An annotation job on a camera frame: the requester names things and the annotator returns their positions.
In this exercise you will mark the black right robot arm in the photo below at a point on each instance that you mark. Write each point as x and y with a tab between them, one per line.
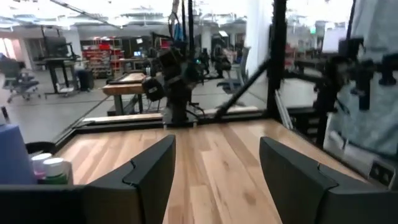
180	84

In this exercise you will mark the wooden top workbench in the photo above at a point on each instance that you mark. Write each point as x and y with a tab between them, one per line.
127	85

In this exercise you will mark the small pink paint bottle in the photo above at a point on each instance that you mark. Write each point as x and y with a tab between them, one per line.
38	165

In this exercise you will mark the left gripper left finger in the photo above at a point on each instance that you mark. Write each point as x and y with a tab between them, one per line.
136	193

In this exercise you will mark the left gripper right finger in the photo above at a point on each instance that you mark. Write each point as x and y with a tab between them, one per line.
298	193

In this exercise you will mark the grey translucent plastic bin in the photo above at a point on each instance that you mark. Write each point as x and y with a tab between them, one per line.
70	174

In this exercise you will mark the person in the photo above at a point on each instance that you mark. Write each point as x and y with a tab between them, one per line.
370	93

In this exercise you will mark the shelf with red bins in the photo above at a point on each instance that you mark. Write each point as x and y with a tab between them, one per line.
101	56

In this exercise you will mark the large periwinkle paint bottle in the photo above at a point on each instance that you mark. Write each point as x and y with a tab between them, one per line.
14	152

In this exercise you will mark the small green paint bottle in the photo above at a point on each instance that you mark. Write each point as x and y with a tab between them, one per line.
55	169

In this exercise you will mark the black metal table frame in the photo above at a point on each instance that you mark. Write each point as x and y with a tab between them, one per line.
242	90

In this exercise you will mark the silver metal bracket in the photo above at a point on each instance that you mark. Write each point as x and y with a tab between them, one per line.
283	109

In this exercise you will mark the black flat monitor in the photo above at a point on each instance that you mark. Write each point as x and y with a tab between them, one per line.
57	46

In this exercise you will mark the grey office chair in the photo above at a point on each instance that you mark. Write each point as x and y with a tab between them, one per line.
234	71
18	81

